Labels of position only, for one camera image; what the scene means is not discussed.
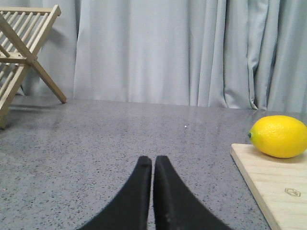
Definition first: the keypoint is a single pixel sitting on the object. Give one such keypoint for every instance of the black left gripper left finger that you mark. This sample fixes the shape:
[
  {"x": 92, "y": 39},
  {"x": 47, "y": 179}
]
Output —
[{"x": 129, "y": 208}]

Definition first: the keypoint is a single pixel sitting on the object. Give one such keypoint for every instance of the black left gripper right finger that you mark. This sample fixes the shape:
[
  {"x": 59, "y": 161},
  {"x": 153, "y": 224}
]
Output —
[{"x": 175, "y": 206}]

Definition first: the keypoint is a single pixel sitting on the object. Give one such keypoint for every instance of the light wooden cutting board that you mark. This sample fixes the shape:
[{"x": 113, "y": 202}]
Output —
[{"x": 279, "y": 186}]

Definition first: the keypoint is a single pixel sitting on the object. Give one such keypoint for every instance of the yellow lemon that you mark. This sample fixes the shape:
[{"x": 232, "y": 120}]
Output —
[{"x": 279, "y": 136}]

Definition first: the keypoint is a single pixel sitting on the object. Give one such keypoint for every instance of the grey curtain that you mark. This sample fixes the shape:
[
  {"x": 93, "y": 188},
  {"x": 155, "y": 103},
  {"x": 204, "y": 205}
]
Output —
[{"x": 246, "y": 54}]

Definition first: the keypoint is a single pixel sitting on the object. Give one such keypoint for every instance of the wooden dish rack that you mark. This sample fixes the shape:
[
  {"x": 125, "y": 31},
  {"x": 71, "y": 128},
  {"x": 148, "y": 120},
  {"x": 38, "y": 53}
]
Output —
[{"x": 23, "y": 31}]

